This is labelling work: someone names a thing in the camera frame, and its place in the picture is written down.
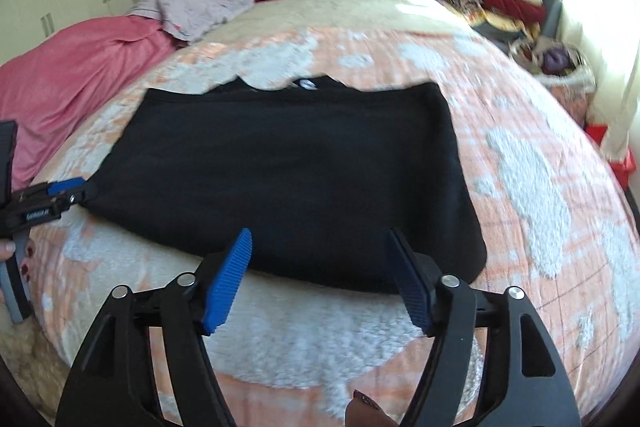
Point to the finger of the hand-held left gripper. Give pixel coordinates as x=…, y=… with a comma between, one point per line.
x=65, y=189

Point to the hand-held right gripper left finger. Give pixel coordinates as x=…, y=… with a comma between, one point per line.
x=227, y=282

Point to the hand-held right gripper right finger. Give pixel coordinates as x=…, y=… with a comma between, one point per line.
x=412, y=282

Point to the black sweatshirt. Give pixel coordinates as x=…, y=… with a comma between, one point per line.
x=280, y=177

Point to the person's left hand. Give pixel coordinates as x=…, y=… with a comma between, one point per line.
x=27, y=267

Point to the pink blanket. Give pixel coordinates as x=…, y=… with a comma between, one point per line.
x=75, y=72

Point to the orange plaid fleece bedspread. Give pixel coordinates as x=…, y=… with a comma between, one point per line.
x=525, y=187

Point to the lilac garment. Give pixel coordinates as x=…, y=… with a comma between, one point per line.
x=200, y=4

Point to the red box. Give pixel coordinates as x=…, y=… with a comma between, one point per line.
x=620, y=157

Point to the floral patterned box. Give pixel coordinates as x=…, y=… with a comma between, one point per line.
x=575, y=102

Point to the grey chair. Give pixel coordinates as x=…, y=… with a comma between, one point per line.
x=552, y=14

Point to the cream curtain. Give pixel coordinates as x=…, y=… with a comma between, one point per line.
x=595, y=7

